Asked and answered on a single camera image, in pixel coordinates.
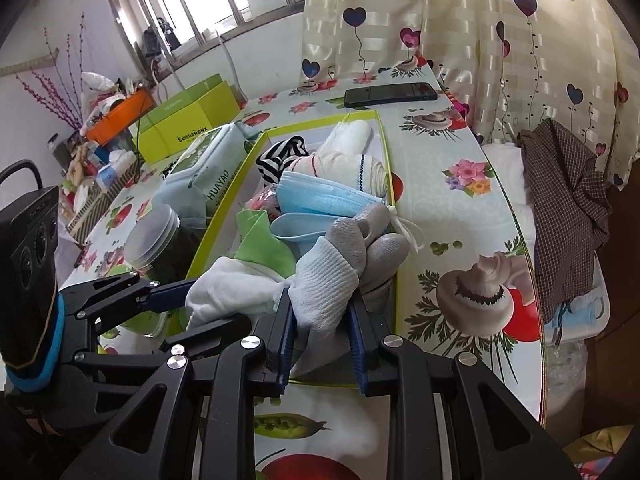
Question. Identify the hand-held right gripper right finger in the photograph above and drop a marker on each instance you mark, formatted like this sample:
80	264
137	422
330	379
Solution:
356	345

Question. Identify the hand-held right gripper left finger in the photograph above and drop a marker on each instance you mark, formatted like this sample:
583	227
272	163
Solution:
286	340

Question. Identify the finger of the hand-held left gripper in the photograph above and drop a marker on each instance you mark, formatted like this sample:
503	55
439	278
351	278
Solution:
170	295
210	335

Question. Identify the white cloth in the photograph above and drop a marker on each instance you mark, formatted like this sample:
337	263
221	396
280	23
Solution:
220	285
350	135

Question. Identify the gray white work glove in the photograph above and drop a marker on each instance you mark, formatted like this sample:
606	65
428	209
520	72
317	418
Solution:
330	270

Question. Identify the black white striped sock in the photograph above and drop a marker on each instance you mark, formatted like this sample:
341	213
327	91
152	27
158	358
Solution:
280	155

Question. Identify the lime green tray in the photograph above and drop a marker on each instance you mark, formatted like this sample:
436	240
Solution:
300	130

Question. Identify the glass jar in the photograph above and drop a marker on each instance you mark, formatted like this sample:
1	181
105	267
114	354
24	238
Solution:
150	232

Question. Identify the black white striped box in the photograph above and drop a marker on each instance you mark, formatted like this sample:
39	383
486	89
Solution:
87	215

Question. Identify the green cloth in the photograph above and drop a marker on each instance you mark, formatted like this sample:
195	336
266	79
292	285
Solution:
260	245

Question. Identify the light blue face mask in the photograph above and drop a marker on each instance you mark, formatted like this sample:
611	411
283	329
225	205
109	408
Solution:
295	225

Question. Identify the tissue pack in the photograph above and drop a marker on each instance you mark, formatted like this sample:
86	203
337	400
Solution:
112	172

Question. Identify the wet wipes pack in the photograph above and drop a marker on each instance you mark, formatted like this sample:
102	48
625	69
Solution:
210	170

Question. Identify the pink packet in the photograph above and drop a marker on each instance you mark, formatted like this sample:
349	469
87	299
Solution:
262	197

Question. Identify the pink flower branches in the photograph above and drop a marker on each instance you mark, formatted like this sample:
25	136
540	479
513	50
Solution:
70	115

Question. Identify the lime green box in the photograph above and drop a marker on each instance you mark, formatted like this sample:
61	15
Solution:
185	130

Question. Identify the orange plastic basin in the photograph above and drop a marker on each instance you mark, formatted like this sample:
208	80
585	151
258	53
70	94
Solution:
117	115

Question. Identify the white sock with blue stripe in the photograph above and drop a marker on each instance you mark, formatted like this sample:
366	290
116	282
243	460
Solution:
345	167

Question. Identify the white plastic bag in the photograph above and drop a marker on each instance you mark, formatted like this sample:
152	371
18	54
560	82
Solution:
100	82

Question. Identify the white rolled cloth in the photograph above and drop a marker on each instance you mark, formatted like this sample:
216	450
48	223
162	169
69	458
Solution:
350	135

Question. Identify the clear plastic wrap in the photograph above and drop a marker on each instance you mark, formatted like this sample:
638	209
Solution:
567	367

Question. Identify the white bedding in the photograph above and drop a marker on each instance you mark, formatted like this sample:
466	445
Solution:
505	160

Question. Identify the black smartphone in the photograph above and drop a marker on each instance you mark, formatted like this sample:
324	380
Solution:
390	94

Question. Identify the brown checked cloth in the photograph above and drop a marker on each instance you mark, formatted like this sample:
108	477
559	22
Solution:
565	200

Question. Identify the black bag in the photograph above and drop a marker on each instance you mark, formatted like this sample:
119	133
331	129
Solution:
160	37

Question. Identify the yellow cloth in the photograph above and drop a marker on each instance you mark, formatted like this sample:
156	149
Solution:
605	445

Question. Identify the window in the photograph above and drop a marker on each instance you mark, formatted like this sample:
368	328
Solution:
210	0

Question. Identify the heart print curtain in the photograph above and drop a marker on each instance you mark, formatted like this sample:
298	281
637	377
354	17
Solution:
450	20

